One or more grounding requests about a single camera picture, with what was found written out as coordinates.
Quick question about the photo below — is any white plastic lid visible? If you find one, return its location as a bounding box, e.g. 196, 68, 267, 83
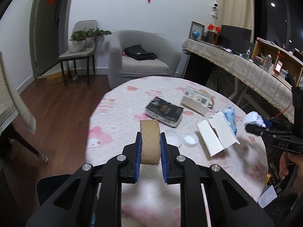
165, 132, 182, 148
183, 132, 198, 147

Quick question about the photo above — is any brown cardboard tape roll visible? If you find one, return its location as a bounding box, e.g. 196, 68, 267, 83
140, 119, 160, 166

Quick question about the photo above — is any white paper ball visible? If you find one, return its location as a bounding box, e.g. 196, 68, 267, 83
243, 111, 266, 128

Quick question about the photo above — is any white carton box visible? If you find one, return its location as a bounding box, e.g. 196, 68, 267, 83
197, 111, 240, 156

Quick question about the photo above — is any black snack packet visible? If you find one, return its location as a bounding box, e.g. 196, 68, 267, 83
145, 97, 184, 128

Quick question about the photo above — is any blue white plastic wrapper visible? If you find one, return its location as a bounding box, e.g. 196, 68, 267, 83
221, 105, 237, 135

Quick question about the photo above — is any white cardboard box with label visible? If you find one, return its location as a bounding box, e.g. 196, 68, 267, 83
181, 86, 214, 116

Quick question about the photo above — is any person's right hand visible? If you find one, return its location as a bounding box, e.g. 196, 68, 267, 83
279, 152, 296, 180

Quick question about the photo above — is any beige lace sideboard cloth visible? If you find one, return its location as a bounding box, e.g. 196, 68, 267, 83
182, 38, 294, 123

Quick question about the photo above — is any pink patterned round tablecloth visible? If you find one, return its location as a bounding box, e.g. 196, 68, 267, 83
85, 76, 269, 227

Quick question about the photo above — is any wooden desk shelf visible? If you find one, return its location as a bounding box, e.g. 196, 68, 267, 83
251, 37, 302, 86

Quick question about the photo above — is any grey armchair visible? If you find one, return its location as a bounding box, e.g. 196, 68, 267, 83
108, 30, 181, 89

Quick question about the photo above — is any black monitor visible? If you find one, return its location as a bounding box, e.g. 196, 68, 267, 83
217, 25, 252, 52

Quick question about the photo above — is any black bag on armchair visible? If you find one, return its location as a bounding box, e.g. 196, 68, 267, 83
124, 44, 157, 61

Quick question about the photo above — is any grey dining chair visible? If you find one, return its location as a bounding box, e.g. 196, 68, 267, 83
58, 19, 98, 88

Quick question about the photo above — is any black table leg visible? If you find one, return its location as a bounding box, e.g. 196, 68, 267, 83
8, 124, 48, 163

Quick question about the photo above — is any green potted plant white pot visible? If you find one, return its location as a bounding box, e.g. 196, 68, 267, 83
68, 28, 112, 53

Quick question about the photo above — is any beige patterned tablecloth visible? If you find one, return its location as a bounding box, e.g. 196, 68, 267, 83
1, 52, 37, 134

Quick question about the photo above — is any small blue globe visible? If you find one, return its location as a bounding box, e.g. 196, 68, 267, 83
192, 30, 200, 40

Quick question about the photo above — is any framed picture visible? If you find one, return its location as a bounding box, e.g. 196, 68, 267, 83
188, 21, 205, 41

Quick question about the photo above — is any beige curtain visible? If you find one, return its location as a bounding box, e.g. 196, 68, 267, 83
217, 0, 254, 31

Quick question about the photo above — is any dark green door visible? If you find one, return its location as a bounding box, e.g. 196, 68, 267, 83
29, 0, 62, 78

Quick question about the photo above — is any white security camera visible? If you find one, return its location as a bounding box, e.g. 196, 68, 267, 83
211, 3, 219, 19

